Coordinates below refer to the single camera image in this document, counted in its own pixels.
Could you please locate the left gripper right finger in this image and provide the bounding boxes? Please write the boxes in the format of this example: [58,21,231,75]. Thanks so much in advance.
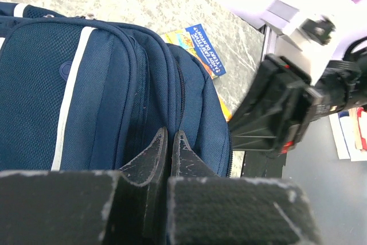
[167,131,322,244]

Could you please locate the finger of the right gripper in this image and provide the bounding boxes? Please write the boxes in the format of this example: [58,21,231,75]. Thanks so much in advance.
[232,136,276,151]
[229,64,287,138]

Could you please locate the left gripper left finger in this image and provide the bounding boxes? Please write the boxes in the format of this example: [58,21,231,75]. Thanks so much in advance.
[1,128,168,244]

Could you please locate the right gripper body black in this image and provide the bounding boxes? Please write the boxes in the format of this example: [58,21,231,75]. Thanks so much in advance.
[252,54,311,154]

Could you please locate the blue paperback book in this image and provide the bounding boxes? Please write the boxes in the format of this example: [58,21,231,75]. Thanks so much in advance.
[161,24,226,79]

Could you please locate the navy blue student backpack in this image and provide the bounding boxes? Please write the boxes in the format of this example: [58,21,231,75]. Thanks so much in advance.
[1,2,232,177]

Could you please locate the orange treehouse paperback book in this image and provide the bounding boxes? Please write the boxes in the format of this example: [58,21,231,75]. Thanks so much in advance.
[218,94,232,122]

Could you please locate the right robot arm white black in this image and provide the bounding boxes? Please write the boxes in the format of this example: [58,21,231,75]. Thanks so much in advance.
[229,37,366,155]

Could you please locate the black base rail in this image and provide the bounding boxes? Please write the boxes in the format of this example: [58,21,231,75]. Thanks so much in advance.
[241,151,287,178]

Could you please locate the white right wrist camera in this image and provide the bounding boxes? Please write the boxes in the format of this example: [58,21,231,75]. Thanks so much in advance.
[260,0,343,85]

